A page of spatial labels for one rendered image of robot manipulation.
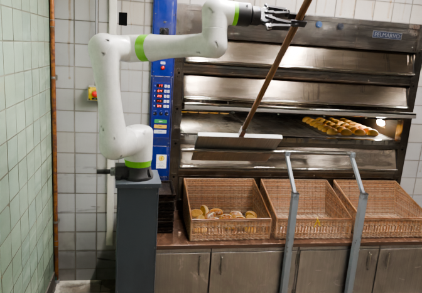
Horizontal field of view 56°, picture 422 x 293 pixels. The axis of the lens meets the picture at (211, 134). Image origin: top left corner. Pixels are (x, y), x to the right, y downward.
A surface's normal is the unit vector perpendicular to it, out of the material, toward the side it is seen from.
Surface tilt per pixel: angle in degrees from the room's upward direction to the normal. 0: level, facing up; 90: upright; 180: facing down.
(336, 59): 70
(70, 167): 90
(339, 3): 90
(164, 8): 90
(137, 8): 90
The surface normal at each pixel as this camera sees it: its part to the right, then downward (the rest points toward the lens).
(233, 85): 0.17, -0.11
